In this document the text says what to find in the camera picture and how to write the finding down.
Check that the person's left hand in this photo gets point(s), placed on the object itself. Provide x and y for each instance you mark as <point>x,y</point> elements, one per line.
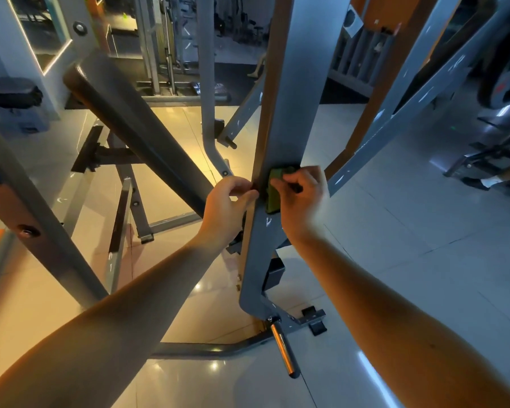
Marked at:
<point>225,208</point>

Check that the person's right hand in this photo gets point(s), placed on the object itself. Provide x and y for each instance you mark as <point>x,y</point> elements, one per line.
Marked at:
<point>299,206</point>

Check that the green cleaning cloth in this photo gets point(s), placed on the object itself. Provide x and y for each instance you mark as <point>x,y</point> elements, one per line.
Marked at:
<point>275,191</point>

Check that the grey steel gym machine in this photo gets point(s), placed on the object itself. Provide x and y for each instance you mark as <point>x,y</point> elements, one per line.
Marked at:
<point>297,97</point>

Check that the person's left forearm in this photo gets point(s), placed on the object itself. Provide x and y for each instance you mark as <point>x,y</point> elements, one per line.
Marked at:
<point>93,335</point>

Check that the person's right forearm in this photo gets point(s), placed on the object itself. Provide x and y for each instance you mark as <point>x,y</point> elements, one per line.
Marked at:
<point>399,335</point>

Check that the chrome weight storage peg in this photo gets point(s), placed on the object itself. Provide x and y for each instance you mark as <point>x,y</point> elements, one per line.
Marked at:
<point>285,348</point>

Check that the grey trash bin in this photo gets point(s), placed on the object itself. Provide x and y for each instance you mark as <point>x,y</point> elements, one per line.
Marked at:
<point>13,102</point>

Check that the white pillar with lit frame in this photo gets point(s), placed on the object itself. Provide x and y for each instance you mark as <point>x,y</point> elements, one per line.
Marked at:
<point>42,25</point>

